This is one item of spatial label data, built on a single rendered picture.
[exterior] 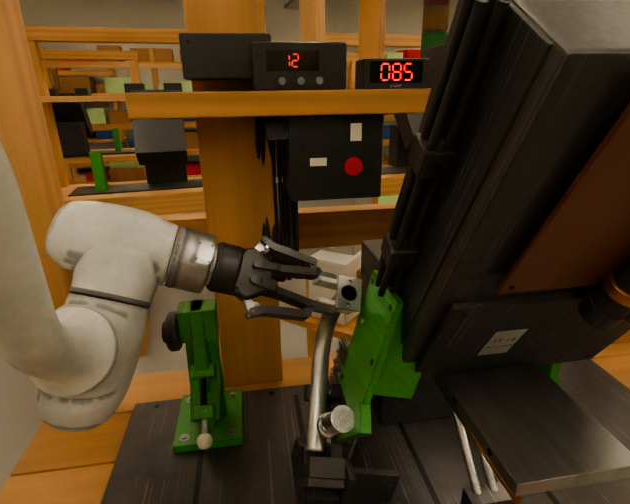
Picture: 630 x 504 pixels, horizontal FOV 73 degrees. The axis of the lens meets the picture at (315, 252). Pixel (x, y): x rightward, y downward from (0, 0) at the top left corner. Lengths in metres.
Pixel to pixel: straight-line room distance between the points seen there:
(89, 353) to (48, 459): 0.52
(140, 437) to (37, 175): 0.54
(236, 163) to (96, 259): 0.37
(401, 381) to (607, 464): 0.26
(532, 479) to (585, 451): 0.09
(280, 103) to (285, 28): 10.13
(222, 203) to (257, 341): 0.33
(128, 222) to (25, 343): 0.21
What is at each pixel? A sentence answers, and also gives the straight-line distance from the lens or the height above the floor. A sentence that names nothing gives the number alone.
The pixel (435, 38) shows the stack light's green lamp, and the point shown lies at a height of 1.63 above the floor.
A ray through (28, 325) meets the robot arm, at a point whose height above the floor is 1.35.
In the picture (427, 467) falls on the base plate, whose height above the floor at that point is 0.90.
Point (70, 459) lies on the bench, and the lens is 1.03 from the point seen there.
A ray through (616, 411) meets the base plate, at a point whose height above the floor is 0.90.
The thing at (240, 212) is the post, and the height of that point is 1.31.
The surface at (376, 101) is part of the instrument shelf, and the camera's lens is 0.77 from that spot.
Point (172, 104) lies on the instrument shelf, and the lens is 0.75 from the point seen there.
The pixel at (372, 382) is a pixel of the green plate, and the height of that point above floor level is 1.15.
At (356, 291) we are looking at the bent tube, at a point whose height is 1.24.
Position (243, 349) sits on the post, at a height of 0.98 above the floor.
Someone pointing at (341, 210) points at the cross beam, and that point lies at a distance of 1.01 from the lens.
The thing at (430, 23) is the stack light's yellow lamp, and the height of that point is 1.66.
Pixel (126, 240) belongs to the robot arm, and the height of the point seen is 1.36.
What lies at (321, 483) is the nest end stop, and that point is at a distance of 0.75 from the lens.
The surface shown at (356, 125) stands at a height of 1.48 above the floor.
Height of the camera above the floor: 1.54
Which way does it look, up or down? 21 degrees down
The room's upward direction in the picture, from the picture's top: 1 degrees counter-clockwise
